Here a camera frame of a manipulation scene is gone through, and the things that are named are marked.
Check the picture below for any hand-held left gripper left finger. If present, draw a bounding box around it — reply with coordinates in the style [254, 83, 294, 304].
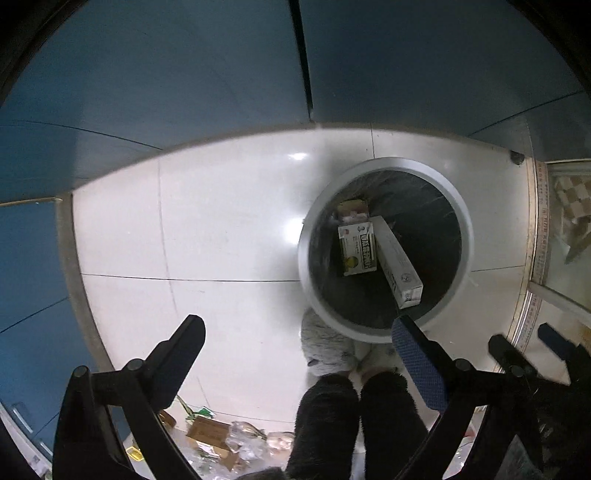
[52, 315, 206, 480]

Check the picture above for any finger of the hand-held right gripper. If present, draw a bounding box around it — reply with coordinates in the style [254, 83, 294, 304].
[537, 322, 591, 385]
[488, 334, 537, 380]

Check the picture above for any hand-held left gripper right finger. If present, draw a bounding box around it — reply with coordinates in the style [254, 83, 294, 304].
[390, 315, 544, 480]

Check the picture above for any white round trash bin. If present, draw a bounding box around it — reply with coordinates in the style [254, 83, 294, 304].
[297, 157, 475, 344]

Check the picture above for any grey fuzzy slipper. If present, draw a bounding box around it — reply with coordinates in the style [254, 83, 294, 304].
[355, 344, 408, 384]
[300, 308, 371, 377]

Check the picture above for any person's right leg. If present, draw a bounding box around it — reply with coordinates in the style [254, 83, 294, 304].
[360, 371, 431, 480]

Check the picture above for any flat brown cardboard box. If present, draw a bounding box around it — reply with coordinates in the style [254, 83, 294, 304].
[185, 418, 232, 452]

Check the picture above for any patterned door threshold strip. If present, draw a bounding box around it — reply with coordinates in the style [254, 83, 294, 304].
[505, 159, 551, 352]

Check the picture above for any long white carton box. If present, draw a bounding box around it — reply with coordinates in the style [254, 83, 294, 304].
[369, 215, 424, 309]

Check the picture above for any clear plastic wrapper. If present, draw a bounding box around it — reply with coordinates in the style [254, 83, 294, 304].
[228, 421, 269, 464]

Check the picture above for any white green-print box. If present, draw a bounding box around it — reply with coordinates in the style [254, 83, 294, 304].
[337, 222, 378, 277]

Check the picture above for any black bin liner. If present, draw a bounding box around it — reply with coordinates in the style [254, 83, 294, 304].
[308, 170, 462, 329]

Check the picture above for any checkered floor mat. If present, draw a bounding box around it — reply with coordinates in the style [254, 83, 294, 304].
[553, 174, 591, 224]

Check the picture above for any blue cabinet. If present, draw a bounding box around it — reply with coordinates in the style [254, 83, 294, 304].
[0, 198, 127, 467]

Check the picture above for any small brown carton box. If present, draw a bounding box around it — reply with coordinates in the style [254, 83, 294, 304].
[335, 198, 369, 226]

